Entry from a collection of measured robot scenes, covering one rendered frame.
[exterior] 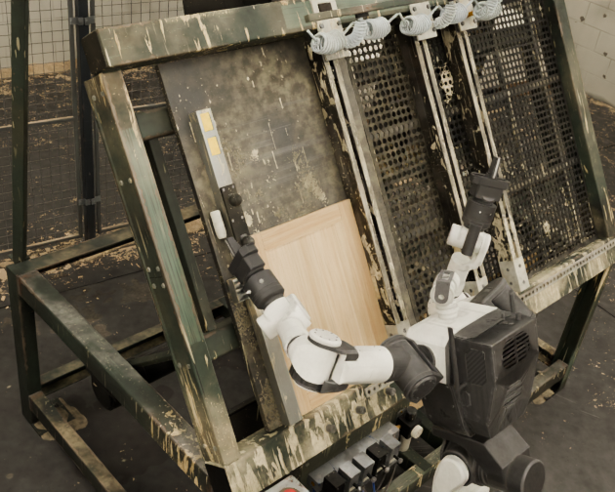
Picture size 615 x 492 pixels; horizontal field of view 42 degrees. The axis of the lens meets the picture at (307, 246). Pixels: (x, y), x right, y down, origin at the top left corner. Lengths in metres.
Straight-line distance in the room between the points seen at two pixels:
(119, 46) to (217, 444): 1.08
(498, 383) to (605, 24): 6.17
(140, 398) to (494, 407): 1.12
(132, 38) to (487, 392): 1.27
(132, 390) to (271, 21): 1.23
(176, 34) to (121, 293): 2.35
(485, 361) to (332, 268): 0.69
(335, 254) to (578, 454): 1.84
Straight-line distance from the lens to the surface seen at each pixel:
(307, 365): 1.82
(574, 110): 3.65
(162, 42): 2.18
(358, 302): 2.58
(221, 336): 2.32
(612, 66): 7.96
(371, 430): 2.65
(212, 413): 2.23
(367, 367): 1.87
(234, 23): 2.32
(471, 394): 2.11
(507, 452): 2.25
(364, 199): 2.55
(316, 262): 2.47
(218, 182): 2.25
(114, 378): 2.69
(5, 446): 3.61
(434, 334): 2.09
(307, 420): 2.42
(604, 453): 4.01
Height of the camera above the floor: 2.63
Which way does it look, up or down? 33 degrees down
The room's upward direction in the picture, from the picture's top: 8 degrees clockwise
